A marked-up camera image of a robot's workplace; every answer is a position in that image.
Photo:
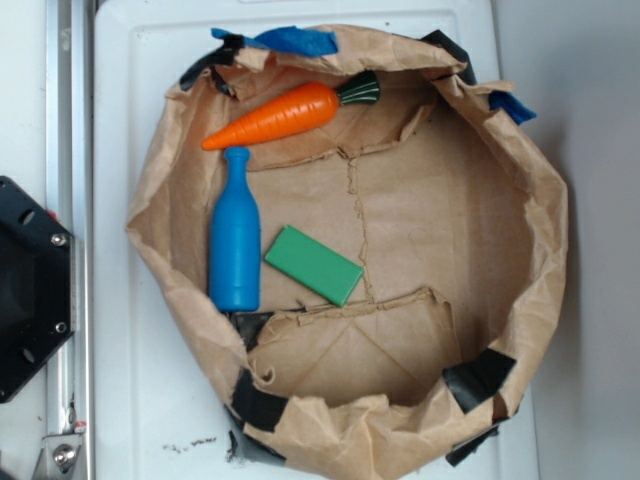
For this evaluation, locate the white plastic tray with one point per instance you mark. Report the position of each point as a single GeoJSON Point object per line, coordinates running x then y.
{"type": "Point", "coordinates": [156, 417]}

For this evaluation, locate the brown paper bag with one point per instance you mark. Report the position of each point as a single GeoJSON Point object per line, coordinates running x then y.
{"type": "Point", "coordinates": [458, 221]}

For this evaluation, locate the aluminium frame rail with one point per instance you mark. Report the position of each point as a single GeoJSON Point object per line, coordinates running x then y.
{"type": "Point", "coordinates": [69, 445]}

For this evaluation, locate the green rectangular block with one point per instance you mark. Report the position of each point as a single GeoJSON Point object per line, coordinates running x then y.
{"type": "Point", "coordinates": [314, 265]}

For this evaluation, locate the orange toy carrot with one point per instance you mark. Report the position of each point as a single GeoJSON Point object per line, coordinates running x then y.
{"type": "Point", "coordinates": [302, 109]}

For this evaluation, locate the blue toy bottle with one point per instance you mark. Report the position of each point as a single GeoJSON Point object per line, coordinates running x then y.
{"type": "Point", "coordinates": [235, 240]}

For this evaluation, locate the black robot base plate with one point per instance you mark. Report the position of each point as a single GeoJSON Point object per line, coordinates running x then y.
{"type": "Point", "coordinates": [36, 287]}

